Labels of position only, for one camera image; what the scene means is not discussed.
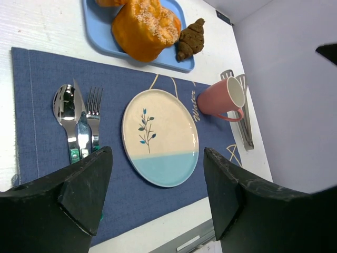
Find orange sugared bun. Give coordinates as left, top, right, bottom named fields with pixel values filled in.
left=112, top=1, right=182, bottom=63

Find blue tray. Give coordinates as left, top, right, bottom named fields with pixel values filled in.
left=82, top=0, right=195, bottom=73

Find blue fabric placemat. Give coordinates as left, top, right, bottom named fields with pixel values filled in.
left=11, top=47, right=241, bottom=245

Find cream and blue plate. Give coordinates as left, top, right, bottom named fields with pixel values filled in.
left=121, top=89, right=199, bottom=188

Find brown chocolate croissant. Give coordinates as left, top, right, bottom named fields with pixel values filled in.
left=176, top=18, right=205, bottom=62

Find metal spoon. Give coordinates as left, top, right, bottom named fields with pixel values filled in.
left=53, top=84, right=80, bottom=164

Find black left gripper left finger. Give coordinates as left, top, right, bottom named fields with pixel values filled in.
left=1, top=146, right=113, bottom=252

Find metal knife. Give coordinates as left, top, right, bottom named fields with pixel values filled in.
left=73, top=79, right=90, bottom=159

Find aluminium table frame rail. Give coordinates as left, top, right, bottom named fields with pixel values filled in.
left=151, top=219, right=215, bottom=253

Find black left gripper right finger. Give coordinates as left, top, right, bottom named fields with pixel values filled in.
left=203, top=148, right=336, bottom=252

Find metal fork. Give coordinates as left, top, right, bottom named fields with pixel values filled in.
left=86, top=87, right=103, bottom=152

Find pink mug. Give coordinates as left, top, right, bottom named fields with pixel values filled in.
left=197, top=76, right=245, bottom=122

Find metal tongs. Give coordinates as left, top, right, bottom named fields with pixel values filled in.
left=235, top=74, right=254, bottom=151

